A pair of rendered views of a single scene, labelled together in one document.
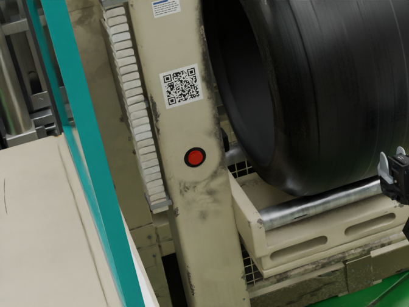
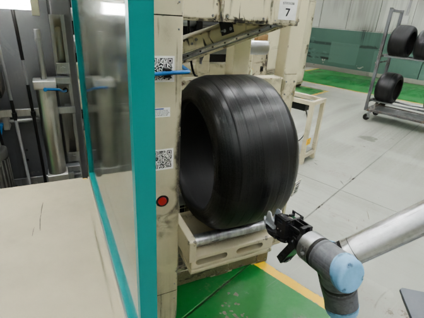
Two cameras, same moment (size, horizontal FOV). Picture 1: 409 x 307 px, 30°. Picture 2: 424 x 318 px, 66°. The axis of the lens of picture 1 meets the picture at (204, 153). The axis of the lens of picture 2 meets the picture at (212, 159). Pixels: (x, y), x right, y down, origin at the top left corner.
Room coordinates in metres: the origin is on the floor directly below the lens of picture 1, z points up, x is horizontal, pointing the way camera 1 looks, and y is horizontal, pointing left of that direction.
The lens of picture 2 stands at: (0.34, 0.10, 1.67)
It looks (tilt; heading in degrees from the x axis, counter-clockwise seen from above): 24 degrees down; 346
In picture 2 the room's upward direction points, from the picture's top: 4 degrees clockwise
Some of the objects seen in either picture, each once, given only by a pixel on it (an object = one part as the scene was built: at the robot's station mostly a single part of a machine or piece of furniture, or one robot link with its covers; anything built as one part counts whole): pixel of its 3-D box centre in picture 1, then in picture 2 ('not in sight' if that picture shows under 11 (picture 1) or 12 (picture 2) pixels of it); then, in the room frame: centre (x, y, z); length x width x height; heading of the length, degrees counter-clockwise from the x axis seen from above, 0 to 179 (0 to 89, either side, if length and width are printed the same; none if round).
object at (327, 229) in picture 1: (331, 223); (228, 245); (1.31, -0.24, 0.83); 0.36 x 0.09 x 0.06; 102
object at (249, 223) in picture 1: (228, 190); (175, 221); (1.41, -0.04, 0.90); 0.40 x 0.03 x 0.10; 12
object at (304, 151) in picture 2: not in sight; (293, 125); (3.99, -1.88, 0.40); 0.60 x 0.35 x 0.80; 35
